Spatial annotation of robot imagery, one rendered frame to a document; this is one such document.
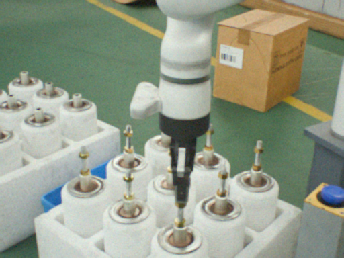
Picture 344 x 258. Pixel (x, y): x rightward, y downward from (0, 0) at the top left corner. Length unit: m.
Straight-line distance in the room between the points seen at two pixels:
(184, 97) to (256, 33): 1.18
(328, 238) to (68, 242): 0.46
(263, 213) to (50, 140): 0.55
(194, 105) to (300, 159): 0.97
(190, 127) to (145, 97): 0.08
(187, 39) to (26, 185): 0.66
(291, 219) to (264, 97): 0.90
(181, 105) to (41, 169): 0.60
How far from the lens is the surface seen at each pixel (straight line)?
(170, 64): 0.66
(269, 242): 0.98
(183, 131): 0.69
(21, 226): 1.25
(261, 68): 1.85
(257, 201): 0.97
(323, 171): 1.14
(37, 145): 1.24
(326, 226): 0.87
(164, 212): 0.96
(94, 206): 0.95
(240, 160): 1.57
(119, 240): 0.89
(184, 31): 0.68
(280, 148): 1.66
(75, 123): 1.29
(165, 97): 0.68
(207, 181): 1.03
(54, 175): 1.24
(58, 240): 1.00
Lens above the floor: 0.79
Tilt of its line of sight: 27 degrees down
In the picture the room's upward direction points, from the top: 1 degrees clockwise
